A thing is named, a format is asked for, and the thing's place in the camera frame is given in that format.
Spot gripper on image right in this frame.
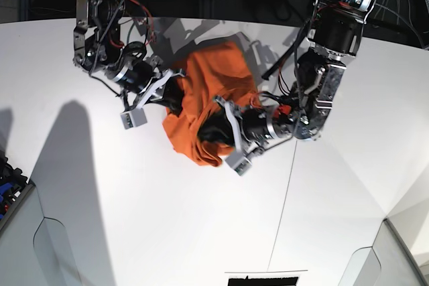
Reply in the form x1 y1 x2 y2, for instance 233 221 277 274
197 96 295 162

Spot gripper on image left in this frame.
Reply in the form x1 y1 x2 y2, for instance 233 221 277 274
110 62 186 114

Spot orange t-shirt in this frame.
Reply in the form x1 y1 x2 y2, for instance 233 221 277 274
162 41 257 167

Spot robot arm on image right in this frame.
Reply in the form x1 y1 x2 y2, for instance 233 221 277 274
197 0 377 160

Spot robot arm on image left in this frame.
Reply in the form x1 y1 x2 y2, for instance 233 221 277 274
73 0 186 115

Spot black slot plate bottom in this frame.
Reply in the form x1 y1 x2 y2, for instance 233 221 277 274
225 269 308 286

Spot blue black items bin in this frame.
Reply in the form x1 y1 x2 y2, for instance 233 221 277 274
0 151 28 219

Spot grey panel bottom left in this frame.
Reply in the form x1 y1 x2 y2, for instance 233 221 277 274
1 186 83 285

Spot grey panel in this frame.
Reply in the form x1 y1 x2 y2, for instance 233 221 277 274
339 218 428 286
1 186 83 285

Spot grey panel bottom right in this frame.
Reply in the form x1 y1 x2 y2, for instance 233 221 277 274
339 218 428 286

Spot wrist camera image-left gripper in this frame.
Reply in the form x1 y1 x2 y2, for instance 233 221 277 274
120 109 147 129

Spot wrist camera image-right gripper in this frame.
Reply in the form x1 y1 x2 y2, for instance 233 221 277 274
225 150 252 175

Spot white cables on floor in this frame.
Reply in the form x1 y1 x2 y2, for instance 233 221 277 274
371 0 429 49

